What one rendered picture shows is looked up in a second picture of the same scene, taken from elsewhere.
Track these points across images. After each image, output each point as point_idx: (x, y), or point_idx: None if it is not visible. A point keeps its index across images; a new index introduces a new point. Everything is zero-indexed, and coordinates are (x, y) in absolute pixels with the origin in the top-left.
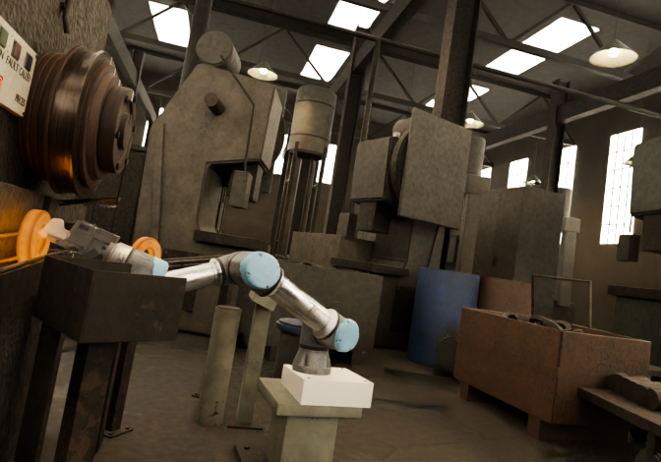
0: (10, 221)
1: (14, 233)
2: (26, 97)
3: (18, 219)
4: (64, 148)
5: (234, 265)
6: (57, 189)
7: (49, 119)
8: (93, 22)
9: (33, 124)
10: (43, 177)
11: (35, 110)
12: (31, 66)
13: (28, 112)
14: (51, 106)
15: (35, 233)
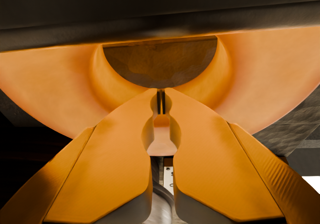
0: (206, 61)
1: (211, 38)
2: (168, 177)
3: (150, 69)
4: (154, 221)
5: None
6: (21, 162)
7: (172, 203)
8: None
9: (153, 175)
10: (48, 142)
11: (158, 182)
12: (170, 189)
13: (157, 171)
14: (174, 208)
15: (255, 105)
